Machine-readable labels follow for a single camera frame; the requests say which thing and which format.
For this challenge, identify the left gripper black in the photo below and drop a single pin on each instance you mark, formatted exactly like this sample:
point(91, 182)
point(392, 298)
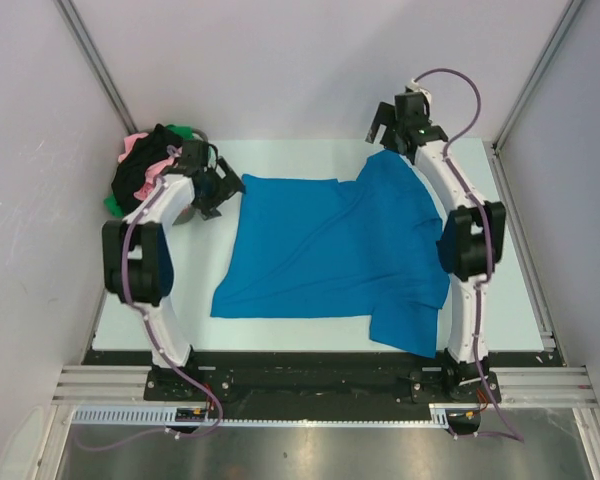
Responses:
point(228, 187)

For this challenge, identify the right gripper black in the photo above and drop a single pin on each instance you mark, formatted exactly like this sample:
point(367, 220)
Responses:
point(383, 116)

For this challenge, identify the grey laundry basket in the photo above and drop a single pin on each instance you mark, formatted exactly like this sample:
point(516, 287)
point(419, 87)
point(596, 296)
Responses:
point(190, 133)

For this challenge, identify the blue t shirt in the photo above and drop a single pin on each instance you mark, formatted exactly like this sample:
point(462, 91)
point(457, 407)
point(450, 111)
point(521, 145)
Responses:
point(334, 249)

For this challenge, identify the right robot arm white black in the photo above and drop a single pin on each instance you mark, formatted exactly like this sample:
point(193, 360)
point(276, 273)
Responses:
point(472, 239)

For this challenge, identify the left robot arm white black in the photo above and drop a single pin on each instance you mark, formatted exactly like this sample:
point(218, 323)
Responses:
point(137, 263)

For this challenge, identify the pink t shirt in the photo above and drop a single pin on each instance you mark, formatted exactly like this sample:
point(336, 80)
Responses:
point(141, 151)

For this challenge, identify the black t shirt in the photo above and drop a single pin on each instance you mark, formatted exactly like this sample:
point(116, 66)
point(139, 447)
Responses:
point(140, 160)

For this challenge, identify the green t shirt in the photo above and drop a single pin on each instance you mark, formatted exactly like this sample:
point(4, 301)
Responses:
point(180, 131)

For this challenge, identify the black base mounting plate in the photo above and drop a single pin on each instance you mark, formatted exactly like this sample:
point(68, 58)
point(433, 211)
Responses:
point(346, 386)

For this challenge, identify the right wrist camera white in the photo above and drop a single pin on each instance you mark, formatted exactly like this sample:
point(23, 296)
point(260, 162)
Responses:
point(415, 87)

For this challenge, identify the white slotted cable duct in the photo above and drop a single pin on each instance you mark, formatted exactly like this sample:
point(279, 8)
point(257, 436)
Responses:
point(172, 416)

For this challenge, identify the aluminium frame rail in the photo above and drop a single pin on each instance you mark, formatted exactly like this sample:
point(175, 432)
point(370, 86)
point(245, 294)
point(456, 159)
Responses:
point(539, 387)

